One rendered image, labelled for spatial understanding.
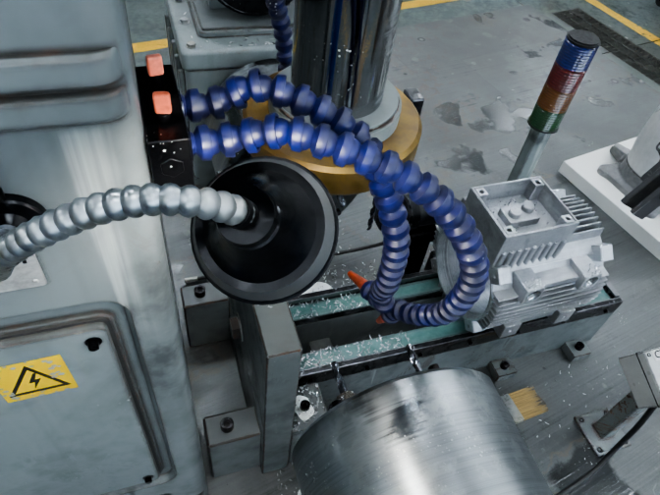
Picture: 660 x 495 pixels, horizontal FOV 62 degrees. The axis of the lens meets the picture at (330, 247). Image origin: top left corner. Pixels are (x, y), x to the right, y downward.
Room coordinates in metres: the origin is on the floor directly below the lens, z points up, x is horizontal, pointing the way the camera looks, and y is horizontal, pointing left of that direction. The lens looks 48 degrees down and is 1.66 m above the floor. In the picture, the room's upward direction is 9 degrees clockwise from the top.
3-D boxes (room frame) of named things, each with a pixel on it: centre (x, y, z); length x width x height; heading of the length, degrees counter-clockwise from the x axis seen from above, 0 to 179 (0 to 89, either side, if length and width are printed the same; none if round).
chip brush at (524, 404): (0.44, -0.32, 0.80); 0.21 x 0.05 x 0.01; 119
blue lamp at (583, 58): (0.98, -0.39, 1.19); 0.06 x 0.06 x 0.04
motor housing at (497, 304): (0.61, -0.30, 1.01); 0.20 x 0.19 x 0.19; 116
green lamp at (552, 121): (0.98, -0.39, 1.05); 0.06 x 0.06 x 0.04
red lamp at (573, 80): (0.98, -0.39, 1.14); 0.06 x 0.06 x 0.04
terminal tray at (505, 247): (0.59, -0.26, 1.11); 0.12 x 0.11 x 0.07; 116
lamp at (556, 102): (0.98, -0.39, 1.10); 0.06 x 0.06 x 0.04
